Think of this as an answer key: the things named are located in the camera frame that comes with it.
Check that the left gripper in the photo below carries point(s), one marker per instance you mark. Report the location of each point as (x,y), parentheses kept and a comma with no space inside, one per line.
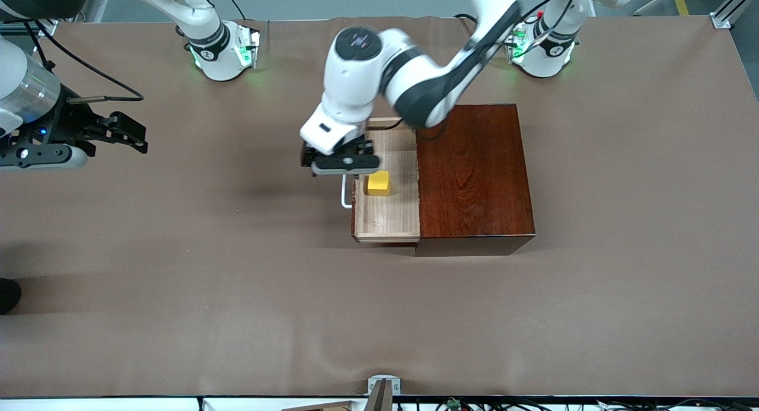
(351,146)

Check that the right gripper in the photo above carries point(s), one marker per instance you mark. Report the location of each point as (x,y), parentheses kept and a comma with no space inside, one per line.
(70,123)

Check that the aluminium frame profile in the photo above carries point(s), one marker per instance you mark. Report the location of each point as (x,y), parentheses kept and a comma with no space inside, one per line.
(47,26)
(726,13)

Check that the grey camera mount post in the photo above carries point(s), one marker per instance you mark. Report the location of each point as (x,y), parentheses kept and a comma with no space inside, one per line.
(379,399)

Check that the yellow block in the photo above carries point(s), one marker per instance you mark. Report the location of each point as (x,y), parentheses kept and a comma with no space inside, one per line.
(379,184)

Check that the dark brown wooden cabinet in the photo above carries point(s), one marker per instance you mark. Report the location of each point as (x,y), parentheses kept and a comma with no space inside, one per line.
(474,179)

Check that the brown table cover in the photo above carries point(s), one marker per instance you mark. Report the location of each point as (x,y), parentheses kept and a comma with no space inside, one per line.
(237,280)

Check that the black rounded object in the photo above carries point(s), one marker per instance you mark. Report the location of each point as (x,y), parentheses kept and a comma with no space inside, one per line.
(7,295)

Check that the light wooden drawer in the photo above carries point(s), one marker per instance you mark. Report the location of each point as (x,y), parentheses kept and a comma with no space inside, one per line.
(388,215)

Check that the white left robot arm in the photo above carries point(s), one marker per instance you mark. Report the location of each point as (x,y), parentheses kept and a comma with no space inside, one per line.
(356,73)

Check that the small metal bracket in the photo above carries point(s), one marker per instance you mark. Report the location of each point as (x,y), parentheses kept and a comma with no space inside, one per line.
(394,387)

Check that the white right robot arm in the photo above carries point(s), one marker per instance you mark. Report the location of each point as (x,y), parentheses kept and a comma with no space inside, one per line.
(213,61)

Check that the thin grey metal rail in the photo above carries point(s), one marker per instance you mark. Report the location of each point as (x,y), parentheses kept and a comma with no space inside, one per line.
(658,2)

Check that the yellow floor tape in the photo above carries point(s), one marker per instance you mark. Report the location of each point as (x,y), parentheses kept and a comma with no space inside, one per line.
(682,2)

